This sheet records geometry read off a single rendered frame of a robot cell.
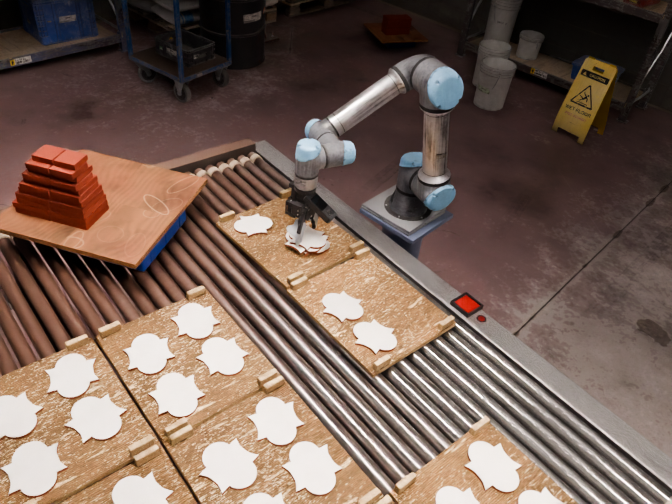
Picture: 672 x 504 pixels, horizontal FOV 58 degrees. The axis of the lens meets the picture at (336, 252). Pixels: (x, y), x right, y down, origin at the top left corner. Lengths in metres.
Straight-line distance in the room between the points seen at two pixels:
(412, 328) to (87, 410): 0.92
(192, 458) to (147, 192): 0.98
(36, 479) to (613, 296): 3.11
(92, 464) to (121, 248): 0.66
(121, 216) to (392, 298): 0.91
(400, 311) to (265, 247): 0.51
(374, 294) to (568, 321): 1.78
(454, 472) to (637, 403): 1.83
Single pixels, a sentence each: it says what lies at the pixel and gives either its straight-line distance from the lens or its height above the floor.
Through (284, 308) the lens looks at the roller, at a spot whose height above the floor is 0.92.
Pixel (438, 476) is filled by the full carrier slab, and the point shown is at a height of 0.94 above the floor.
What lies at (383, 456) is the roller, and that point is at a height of 0.92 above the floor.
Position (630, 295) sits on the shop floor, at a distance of 3.88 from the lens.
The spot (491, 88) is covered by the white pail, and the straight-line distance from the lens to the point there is 5.40.
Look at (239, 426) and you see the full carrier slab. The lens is 1.59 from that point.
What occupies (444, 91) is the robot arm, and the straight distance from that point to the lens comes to 1.95.
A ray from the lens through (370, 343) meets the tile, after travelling 1.77.
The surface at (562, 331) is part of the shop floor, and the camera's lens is 3.45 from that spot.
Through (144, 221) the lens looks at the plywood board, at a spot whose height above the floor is 1.04.
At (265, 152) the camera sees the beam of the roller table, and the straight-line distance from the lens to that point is 2.62.
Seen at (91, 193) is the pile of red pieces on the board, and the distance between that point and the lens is 2.01.
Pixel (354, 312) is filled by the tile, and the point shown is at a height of 0.95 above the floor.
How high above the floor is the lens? 2.25
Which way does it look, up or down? 40 degrees down
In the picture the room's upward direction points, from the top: 7 degrees clockwise
